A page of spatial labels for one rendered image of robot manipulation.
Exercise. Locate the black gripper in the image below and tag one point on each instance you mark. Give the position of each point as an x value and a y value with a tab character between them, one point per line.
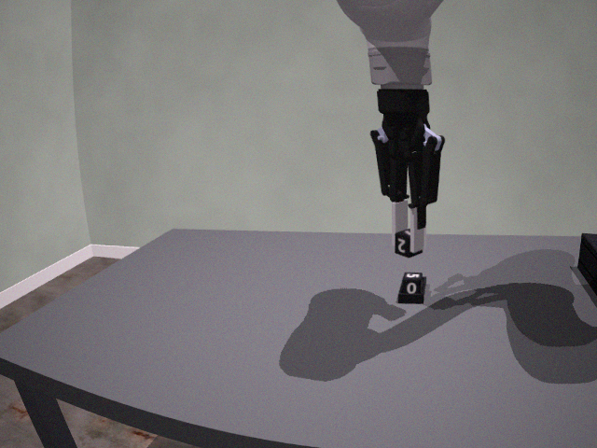
407	119

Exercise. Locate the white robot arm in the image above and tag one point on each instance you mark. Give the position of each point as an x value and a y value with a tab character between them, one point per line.
398	58

